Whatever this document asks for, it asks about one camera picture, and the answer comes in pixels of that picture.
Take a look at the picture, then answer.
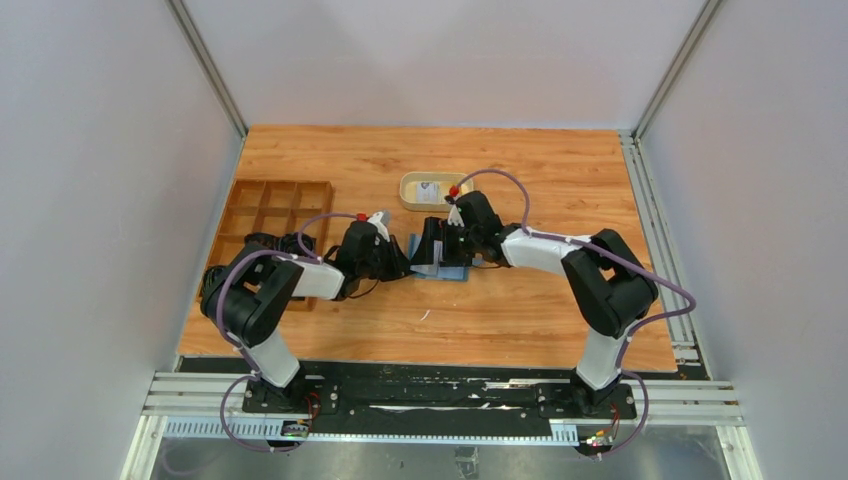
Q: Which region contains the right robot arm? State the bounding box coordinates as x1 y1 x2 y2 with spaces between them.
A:
410 191 658 418

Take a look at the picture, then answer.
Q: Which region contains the blue card holder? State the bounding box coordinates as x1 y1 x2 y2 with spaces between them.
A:
407 234 483 282

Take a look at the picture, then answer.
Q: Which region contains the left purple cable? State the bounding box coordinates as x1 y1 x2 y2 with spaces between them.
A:
215 211 369 455

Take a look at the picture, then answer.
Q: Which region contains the aluminium frame rail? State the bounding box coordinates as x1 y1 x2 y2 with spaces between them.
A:
618 130 712 380

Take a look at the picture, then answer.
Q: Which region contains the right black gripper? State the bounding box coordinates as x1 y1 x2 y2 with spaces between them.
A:
411 216 482 267

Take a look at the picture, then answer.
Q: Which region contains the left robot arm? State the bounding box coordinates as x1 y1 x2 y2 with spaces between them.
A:
200 220 411 413

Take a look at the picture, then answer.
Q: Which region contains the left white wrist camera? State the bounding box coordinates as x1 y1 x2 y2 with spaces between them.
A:
367 210 391 243

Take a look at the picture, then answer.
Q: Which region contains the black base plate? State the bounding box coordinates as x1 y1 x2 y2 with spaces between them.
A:
242 361 637 437

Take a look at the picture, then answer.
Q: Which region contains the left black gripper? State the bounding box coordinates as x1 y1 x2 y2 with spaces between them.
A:
358 237 416 285

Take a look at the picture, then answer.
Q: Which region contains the beige oval tray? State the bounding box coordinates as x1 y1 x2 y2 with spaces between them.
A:
399 171 465 212

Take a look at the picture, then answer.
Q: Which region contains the brown compartment organizer tray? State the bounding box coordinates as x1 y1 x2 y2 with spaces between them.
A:
205 180 335 269

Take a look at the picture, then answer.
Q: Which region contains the card in tray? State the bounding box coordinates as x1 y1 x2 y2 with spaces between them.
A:
415 182 442 205

